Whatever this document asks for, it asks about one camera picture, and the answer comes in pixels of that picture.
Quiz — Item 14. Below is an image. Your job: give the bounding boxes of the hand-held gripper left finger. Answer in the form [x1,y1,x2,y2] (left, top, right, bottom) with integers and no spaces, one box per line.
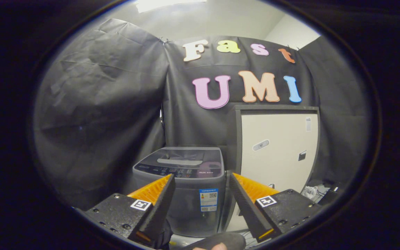
[77,174,176,246]

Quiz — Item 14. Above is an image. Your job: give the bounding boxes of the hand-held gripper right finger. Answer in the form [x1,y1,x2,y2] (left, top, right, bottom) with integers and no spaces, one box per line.
[228,173,323,243]

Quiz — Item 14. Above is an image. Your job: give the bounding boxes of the grey washing machine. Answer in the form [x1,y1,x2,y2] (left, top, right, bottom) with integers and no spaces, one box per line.
[132,147,226,238]

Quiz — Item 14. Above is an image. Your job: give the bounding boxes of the dark slipper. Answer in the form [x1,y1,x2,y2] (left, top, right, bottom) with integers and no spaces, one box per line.
[181,233,246,250]

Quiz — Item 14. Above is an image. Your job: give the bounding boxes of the black box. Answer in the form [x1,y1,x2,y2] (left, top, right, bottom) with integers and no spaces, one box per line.
[320,186,343,206]

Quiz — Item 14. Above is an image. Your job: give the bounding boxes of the thin floor cables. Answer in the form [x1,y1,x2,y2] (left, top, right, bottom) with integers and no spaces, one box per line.
[241,230,258,245]

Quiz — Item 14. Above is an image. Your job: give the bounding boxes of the beige cabinet with dark frame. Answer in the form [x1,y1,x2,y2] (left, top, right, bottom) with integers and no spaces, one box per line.
[225,105,321,232]

